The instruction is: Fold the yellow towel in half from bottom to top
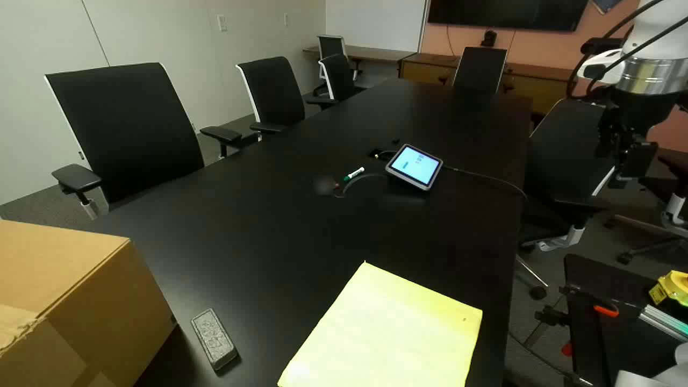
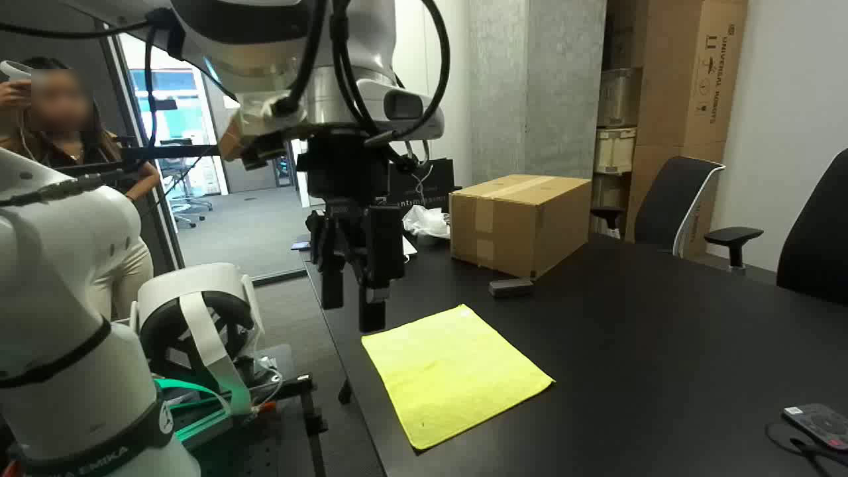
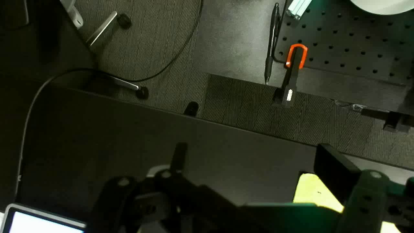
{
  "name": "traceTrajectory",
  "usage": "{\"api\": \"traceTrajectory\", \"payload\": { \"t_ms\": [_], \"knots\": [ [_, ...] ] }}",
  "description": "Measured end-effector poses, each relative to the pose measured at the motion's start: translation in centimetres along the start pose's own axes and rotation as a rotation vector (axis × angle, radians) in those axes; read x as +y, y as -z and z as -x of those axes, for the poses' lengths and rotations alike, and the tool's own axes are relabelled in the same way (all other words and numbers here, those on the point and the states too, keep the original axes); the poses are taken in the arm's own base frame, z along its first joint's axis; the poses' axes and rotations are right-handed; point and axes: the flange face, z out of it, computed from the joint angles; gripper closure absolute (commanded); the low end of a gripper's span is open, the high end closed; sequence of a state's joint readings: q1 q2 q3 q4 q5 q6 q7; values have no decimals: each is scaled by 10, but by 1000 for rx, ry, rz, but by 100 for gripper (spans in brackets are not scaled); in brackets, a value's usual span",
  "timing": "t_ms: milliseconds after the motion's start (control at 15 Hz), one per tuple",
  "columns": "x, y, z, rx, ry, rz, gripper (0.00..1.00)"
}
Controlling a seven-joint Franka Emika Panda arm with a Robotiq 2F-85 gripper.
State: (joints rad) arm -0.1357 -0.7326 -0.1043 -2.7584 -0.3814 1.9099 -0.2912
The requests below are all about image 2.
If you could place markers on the yellow towel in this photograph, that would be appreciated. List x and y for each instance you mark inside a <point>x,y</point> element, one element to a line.
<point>451,373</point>

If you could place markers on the white crumpled paper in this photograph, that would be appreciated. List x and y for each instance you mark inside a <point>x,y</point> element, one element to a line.
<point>426,217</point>

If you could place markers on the person in beige clothes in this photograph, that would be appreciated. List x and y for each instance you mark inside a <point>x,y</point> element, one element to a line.
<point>124,273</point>

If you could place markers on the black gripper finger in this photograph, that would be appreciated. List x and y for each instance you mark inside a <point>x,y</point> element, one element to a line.
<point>332,282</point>
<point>374,299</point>

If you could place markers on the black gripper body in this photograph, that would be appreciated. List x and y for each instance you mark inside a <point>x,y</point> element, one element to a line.
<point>349,168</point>

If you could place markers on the black white-framed office chair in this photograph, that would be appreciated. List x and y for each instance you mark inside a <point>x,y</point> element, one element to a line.
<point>677,202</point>
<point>822,238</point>

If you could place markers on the tall brown cardboard carton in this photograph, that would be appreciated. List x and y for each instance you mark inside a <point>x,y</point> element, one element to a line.
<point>699,88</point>

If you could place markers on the black metal bar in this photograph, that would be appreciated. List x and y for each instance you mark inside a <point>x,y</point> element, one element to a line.
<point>188,149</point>

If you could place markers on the green plastic bracket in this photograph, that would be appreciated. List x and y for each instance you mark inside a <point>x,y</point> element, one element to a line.
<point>201,425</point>

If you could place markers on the white storage box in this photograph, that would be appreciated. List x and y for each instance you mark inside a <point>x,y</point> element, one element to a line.
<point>616,149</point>

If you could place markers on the grey storage box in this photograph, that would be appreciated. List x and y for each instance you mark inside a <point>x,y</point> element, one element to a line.
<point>618,96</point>

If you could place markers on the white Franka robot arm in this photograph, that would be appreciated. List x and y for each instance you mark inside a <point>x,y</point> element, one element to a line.
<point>54,265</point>

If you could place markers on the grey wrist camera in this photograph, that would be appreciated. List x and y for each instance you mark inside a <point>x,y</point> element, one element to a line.
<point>408,106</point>

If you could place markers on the brown cardboard box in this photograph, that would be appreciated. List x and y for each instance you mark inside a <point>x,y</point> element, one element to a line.
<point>522,220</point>

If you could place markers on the tablet with lit screen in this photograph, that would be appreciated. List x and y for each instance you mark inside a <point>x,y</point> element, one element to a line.
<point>822,425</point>

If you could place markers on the white VR headset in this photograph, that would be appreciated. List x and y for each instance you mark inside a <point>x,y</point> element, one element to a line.
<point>190,286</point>

